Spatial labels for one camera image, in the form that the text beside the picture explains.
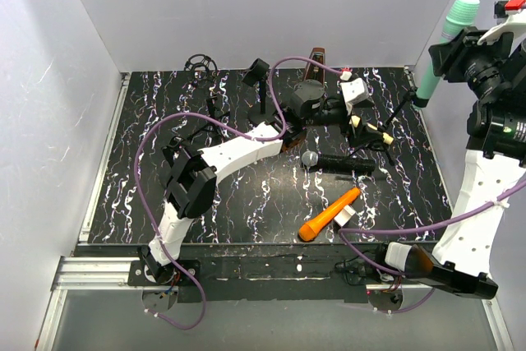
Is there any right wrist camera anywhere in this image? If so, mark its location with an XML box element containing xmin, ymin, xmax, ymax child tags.
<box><xmin>478</xmin><ymin>0</ymin><xmax>525</xmax><ymax>45</ymax></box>

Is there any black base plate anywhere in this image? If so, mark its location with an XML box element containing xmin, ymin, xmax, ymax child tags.
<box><xmin>74</xmin><ymin>243</ymin><xmax>383</xmax><ymax>303</ymax></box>

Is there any orange microphone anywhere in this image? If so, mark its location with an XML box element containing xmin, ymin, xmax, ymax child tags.
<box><xmin>298</xmin><ymin>187</ymin><xmax>361</xmax><ymax>242</ymax></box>

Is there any black silver-mesh microphone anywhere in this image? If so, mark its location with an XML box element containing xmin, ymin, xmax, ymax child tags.
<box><xmin>301</xmin><ymin>150</ymin><xmax>376</xmax><ymax>174</ymax></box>

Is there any short round-base mic stand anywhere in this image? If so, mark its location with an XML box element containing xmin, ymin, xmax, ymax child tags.
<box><xmin>162</xmin><ymin>136</ymin><xmax>184</xmax><ymax>165</ymax></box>

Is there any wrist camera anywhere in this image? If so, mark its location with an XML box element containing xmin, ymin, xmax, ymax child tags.
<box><xmin>340</xmin><ymin>78</ymin><xmax>369</xmax><ymax>115</ymax></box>
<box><xmin>478</xmin><ymin>0</ymin><xmax>525</xmax><ymax>45</ymax></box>

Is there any tripod stand for green mic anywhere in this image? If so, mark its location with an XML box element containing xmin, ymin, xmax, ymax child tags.
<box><xmin>367</xmin><ymin>83</ymin><xmax>418</xmax><ymax>166</ymax></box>

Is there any aluminium rail frame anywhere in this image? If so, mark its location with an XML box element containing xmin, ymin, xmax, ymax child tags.
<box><xmin>39</xmin><ymin>67</ymin><xmax>497</xmax><ymax>350</ymax></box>

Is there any brown metronome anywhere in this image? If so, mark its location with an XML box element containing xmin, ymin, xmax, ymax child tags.
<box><xmin>303</xmin><ymin>46</ymin><xmax>328</xmax><ymax>83</ymax></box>

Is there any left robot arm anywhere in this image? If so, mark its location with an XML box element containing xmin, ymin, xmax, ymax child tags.
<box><xmin>139</xmin><ymin>79</ymin><xmax>394</xmax><ymax>285</ymax></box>

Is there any green microphone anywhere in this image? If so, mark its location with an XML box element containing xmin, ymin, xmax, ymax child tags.
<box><xmin>413</xmin><ymin>0</ymin><xmax>480</xmax><ymax>109</ymax></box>

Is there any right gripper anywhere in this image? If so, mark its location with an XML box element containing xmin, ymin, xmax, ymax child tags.
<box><xmin>428</xmin><ymin>25</ymin><xmax>513</xmax><ymax>100</ymax></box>

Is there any tripod shock-mount mic stand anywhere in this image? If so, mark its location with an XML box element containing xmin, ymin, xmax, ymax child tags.
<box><xmin>182</xmin><ymin>53</ymin><xmax>230</xmax><ymax>145</ymax></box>

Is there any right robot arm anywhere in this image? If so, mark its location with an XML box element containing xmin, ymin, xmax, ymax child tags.
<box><xmin>371</xmin><ymin>27</ymin><xmax>525</xmax><ymax>299</ymax></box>

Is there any cream microphone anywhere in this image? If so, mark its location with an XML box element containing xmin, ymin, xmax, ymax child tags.
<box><xmin>349</xmin><ymin>115</ymin><xmax>394</xmax><ymax>145</ymax></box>

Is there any round-base stand for cream mic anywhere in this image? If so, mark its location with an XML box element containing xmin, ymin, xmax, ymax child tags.
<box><xmin>242</xmin><ymin>58</ymin><xmax>275</xmax><ymax>126</ymax></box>

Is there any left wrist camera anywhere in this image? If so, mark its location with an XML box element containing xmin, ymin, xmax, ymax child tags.
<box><xmin>340</xmin><ymin>78</ymin><xmax>369</xmax><ymax>115</ymax></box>

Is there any small white blue box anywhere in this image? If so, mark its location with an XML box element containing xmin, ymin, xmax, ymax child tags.
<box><xmin>334</xmin><ymin>205</ymin><xmax>356</xmax><ymax>228</ymax></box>

